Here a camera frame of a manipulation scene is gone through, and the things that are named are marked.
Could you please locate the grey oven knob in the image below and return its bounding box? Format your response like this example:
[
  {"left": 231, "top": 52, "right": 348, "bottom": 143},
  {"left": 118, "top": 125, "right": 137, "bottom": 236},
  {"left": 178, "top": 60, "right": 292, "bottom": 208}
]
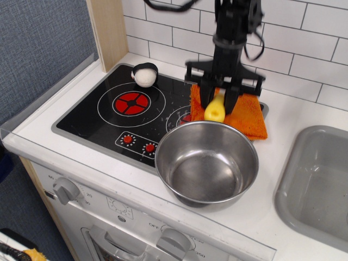
[
  {"left": 156, "top": 228, "right": 191, "bottom": 260},
  {"left": 53, "top": 177, "right": 80, "bottom": 205}
]

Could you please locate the yellow object bottom left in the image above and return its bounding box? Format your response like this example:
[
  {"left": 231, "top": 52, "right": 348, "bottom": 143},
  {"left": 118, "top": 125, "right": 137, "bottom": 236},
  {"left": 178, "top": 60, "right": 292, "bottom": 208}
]
[{"left": 0, "top": 241, "right": 48, "bottom": 261}]

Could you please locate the grey left oven knob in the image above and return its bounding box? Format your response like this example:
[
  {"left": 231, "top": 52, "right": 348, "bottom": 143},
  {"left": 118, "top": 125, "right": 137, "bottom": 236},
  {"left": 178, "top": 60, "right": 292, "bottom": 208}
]
[{"left": 53, "top": 177, "right": 80, "bottom": 205}]

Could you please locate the grey sink basin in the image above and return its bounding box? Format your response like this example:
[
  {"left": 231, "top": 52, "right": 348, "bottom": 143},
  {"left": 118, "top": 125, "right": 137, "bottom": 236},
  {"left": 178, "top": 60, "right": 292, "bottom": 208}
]
[{"left": 275, "top": 126, "right": 347, "bottom": 252}]

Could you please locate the orange cloth napkin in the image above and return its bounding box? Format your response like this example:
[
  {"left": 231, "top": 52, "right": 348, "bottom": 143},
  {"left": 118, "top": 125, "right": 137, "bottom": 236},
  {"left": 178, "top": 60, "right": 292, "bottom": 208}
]
[{"left": 190, "top": 84, "right": 268, "bottom": 141}]

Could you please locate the stainless steel pot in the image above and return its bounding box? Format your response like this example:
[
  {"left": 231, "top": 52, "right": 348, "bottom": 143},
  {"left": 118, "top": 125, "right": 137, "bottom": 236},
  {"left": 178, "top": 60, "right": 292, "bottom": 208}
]
[{"left": 154, "top": 121, "right": 259, "bottom": 208}]

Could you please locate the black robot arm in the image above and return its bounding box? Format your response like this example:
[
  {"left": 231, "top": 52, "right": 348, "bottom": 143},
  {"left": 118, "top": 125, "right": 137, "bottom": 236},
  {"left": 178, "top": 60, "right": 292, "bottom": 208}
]
[{"left": 185, "top": 1, "right": 265, "bottom": 114}]

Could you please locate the black toy stove top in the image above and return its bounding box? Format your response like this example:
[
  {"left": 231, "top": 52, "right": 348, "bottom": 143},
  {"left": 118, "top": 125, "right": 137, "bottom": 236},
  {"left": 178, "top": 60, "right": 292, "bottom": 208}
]
[{"left": 51, "top": 64, "right": 270, "bottom": 175}]

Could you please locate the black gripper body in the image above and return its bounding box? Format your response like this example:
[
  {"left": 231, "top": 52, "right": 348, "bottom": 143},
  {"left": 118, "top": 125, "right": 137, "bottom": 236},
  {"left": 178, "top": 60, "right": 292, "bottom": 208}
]
[{"left": 185, "top": 40, "right": 265, "bottom": 96}]

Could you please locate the grey right oven knob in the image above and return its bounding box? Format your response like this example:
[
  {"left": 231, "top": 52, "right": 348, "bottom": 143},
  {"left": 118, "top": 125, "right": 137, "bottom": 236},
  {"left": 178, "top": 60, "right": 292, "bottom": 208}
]
[{"left": 156, "top": 228, "right": 191, "bottom": 260}]

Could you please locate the black sleeved cable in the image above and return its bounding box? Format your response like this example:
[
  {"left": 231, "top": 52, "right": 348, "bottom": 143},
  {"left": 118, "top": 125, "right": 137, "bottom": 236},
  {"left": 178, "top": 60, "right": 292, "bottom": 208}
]
[{"left": 143, "top": 0, "right": 199, "bottom": 13}]

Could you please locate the light wooden post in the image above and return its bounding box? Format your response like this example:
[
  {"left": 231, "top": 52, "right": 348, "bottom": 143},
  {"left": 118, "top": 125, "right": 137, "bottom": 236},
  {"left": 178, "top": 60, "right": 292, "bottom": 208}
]
[{"left": 86, "top": 0, "right": 128, "bottom": 72}]

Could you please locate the white toy oven front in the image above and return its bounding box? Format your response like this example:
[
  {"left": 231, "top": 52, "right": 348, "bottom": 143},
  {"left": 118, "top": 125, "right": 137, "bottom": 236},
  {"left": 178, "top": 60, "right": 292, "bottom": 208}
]
[{"left": 32, "top": 163, "right": 237, "bottom": 260}]

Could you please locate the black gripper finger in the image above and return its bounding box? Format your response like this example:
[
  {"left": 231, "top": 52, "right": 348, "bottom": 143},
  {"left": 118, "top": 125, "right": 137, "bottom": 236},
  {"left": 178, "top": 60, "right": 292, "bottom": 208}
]
[
  {"left": 200, "top": 79, "right": 220, "bottom": 109},
  {"left": 223, "top": 83, "right": 240, "bottom": 114}
]

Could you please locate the white plush sushi toy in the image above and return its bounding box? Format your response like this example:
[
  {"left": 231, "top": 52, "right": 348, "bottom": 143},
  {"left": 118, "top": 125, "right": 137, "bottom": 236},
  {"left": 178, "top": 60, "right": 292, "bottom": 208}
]
[{"left": 131, "top": 63, "right": 158, "bottom": 88}]

